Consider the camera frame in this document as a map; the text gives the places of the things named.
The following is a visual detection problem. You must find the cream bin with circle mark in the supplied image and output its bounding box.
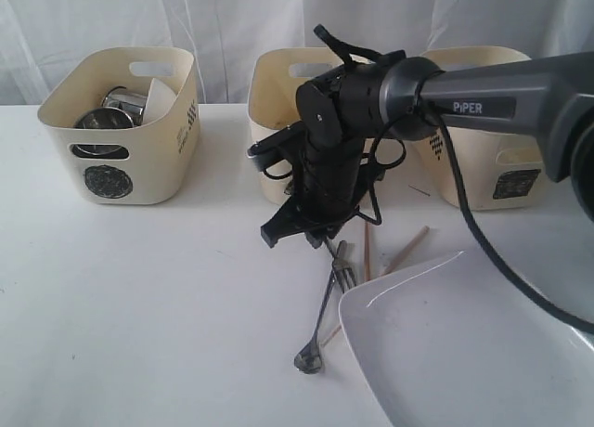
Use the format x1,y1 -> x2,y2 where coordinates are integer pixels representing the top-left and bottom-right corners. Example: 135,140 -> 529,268
37,46 -> 200,205

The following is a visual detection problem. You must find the stainless steel spoon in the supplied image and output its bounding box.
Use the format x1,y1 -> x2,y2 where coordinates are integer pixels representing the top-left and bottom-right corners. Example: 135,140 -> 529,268
325,238 -> 357,293

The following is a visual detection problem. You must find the wooden chopstick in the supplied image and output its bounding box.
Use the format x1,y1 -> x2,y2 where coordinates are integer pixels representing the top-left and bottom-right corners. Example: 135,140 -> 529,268
364,221 -> 371,282

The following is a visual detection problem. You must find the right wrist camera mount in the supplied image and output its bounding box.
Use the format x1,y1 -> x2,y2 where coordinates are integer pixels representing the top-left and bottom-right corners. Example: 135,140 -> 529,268
247,121 -> 306,172

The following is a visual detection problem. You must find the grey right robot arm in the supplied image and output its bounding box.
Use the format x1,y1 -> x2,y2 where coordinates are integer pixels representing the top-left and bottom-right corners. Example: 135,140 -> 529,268
248,51 -> 593,246

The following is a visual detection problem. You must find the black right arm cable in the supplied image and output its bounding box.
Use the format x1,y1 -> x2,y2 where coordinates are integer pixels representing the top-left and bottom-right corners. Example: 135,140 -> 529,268
313,24 -> 594,335

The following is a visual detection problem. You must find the white rectangular plate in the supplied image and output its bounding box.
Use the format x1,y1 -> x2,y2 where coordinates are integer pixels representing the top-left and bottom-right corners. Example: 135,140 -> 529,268
339,251 -> 593,426

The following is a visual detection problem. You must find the white curtain backdrop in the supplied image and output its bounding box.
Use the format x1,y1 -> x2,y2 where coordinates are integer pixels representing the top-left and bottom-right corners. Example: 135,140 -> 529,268
1,0 -> 593,105

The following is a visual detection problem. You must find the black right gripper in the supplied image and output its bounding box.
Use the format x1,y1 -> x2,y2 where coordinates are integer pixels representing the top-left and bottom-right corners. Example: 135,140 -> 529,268
261,139 -> 385,249

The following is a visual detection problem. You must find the stainless steel bowl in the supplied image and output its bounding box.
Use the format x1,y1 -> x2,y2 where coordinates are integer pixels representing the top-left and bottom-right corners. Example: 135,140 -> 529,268
71,144 -> 129,160

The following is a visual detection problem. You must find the cream bin with square mark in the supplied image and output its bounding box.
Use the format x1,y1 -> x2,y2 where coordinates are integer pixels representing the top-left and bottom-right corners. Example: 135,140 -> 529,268
408,45 -> 590,213

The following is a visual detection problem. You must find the stainless steel fork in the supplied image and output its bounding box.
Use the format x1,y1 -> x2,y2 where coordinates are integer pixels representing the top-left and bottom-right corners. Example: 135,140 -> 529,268
293,265 -> 339,375

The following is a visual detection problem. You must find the cream bin with triangle mark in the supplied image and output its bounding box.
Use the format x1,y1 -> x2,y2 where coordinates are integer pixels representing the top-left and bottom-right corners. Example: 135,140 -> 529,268
245,48 -> 386,205

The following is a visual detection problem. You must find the white ceramic bowl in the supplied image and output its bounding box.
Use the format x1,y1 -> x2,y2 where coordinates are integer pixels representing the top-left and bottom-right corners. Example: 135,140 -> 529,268
142,78 -> 176,125

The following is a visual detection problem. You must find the wooden chopstick slanted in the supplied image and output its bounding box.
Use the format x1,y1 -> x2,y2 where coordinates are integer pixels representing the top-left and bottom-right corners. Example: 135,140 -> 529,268
320,226 -> 430,347

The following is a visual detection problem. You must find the steel mug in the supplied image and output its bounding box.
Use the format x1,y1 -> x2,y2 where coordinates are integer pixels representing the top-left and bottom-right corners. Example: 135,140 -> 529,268
101,85 -> 148,125
74,107 -> 134,130

